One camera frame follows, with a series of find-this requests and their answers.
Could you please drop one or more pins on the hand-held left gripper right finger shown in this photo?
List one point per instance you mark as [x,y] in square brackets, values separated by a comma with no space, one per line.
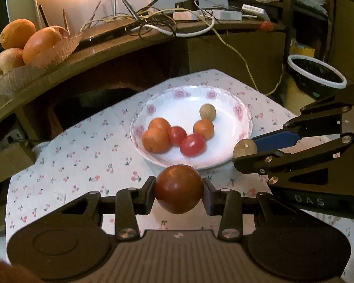
[208,197]

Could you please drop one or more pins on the long white box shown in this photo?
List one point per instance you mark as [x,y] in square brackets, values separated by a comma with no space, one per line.
[227,14]

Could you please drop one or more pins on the dark red tomato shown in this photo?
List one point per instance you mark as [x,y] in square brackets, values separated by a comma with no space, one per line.
[178,188]

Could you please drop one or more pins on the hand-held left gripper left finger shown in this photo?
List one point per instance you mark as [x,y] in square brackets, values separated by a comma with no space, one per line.
[149,196]

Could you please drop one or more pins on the yellow trash bin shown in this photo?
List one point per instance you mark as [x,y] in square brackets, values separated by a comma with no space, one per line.
[295,97]

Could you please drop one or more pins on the white power strip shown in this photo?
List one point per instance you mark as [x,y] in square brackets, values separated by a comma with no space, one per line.
[255,10]

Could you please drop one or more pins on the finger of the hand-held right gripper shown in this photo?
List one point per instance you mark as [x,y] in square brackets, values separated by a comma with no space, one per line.
[274,141]
[283,160]

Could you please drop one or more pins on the dark shelf unit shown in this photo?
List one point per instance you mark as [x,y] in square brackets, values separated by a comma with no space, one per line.
[312,11]

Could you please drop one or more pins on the black bin white rim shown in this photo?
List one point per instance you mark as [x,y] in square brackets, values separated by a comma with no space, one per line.
[315,75]

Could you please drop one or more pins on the yellow apple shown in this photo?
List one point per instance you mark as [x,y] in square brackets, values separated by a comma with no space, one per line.
[8,63]

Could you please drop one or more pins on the small orange mandarin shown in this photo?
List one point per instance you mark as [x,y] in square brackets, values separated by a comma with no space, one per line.
[203,128]
[155,141]
[160,123]

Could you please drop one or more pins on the black flat tray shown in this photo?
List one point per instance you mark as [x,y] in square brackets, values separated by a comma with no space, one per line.
[103,34]

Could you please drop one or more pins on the cardboard box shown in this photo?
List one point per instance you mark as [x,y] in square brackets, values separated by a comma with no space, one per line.
[6,160]

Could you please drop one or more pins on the wooden desk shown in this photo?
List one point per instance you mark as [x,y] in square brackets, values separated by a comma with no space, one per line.
[112,59]

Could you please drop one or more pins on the black power adapter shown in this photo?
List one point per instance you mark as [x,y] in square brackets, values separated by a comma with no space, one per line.
[185,5]

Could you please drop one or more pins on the glass bowl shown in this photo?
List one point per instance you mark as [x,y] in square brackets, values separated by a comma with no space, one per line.
[56,56]

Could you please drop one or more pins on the small red object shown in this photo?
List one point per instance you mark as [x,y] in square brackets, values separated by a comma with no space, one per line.
[266,25]

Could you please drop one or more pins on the red apple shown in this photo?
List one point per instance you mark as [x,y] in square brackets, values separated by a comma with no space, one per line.
[62,31]

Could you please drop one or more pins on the bright red tomato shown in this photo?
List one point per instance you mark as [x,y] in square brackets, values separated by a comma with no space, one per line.
[193,145]
[177,135]

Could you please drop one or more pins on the cherry print tablecloth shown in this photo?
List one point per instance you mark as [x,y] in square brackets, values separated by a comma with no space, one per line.
[85,159]

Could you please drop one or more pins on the small white adapter box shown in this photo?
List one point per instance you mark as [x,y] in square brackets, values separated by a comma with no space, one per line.
[184,15]

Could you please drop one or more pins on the metal tripod stand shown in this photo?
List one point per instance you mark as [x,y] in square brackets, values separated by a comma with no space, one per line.
[125,4]

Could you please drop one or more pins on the white floral-rim plate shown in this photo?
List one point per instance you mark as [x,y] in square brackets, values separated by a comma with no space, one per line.
[224,141]

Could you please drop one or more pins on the large orange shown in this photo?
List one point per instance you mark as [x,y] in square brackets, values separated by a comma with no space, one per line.
[17,32]
[42,47]

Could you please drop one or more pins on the thin brown stick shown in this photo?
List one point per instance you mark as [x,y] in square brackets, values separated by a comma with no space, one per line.
[65,19]
[42,16]

